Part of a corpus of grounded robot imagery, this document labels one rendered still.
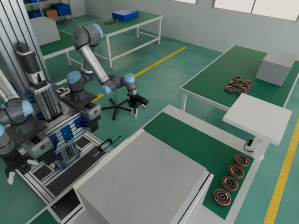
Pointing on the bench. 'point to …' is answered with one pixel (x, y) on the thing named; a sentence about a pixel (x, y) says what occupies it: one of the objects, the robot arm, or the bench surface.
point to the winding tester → (140, 183)
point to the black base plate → (66, 204)
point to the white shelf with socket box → (258, 122)
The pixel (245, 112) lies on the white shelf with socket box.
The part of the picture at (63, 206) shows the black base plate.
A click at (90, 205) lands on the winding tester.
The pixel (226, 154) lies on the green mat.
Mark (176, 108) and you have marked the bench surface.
